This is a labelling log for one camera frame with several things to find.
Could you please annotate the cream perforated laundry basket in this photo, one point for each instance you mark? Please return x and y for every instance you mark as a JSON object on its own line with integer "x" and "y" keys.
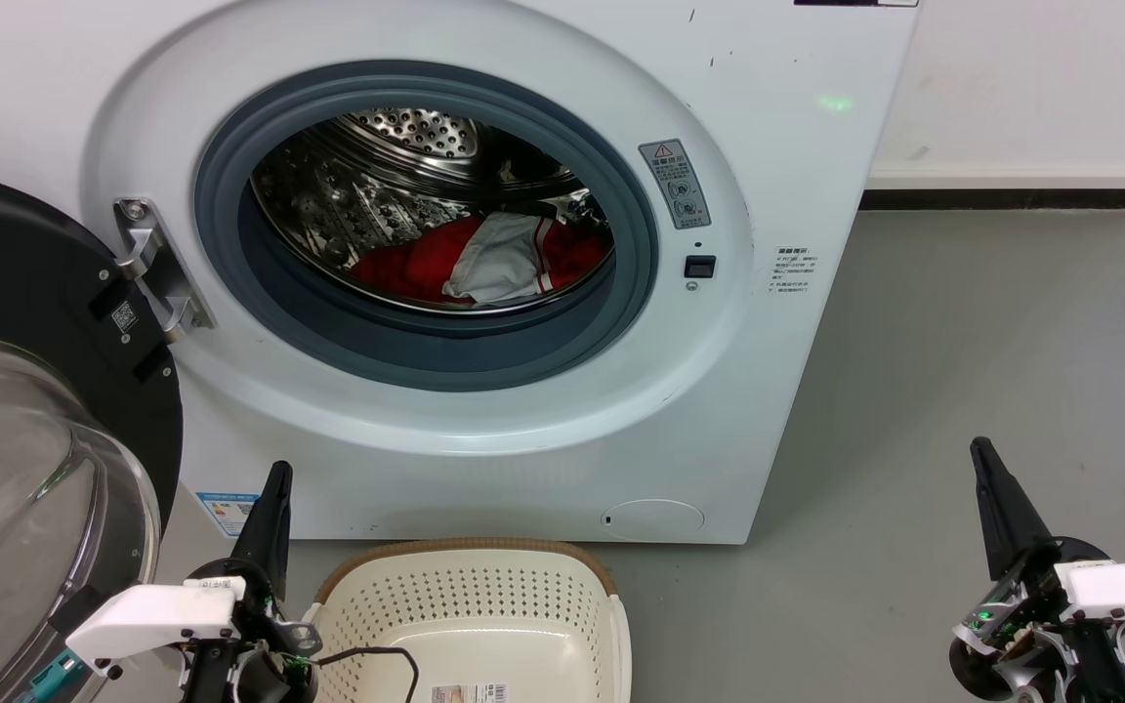
{"x": 484, "y": 605}

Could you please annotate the white text label sticker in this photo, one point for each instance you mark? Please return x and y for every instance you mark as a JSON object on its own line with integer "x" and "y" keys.
{"x": 793, "y": 270}

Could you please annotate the red garment with striped hem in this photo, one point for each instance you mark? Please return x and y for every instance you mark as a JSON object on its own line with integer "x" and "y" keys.
{"x": 426, "y": 264}

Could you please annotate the round drain filter cover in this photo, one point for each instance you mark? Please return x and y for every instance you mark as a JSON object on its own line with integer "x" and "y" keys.
{"x": 653, "y": 519}

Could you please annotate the grey warning sticker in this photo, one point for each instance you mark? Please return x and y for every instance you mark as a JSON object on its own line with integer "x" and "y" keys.
{"x": 676, "y": 184}

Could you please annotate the washing machine glass door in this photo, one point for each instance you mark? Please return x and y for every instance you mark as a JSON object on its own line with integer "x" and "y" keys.
{"x": 25, "y": 293}

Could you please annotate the silver metal door hinge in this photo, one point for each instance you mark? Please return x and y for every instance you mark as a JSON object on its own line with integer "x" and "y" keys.
{"x": 160, "y": 275}

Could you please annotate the blue energy label sticker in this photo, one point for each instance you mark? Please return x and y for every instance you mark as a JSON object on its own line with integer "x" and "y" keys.
{"x": 226, "y": 513}

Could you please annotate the white front-loading washing machine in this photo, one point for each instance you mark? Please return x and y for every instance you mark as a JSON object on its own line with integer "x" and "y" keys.
{"x": 797, "y": 176}

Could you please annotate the black door latch socket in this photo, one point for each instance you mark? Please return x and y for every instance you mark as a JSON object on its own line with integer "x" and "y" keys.
{"x": 700, "y": 267}

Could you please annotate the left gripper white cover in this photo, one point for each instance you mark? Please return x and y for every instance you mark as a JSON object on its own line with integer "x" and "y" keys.
{"x": 157, "y": 617}

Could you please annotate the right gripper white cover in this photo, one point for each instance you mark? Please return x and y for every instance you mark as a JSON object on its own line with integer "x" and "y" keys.
{"x": 1124, "y": 596}

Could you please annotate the white printed label sticker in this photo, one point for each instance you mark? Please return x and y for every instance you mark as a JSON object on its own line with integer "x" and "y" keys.
{"x": 470, "y": 694}

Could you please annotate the small QR code sticker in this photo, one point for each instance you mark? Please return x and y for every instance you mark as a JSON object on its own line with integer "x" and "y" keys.
{"x": 124, "y": 316}

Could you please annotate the stainless steel washing machine drum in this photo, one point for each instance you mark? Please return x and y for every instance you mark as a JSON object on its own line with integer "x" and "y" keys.
{"x": 348, "y": 195}

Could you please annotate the grey rubber door gasket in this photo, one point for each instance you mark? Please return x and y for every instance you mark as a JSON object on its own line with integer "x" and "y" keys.
{"x": 445, "y": 351}

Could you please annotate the white and black wall baseboard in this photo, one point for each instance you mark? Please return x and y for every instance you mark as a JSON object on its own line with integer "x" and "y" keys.
{"x": 1012, "y": 181}

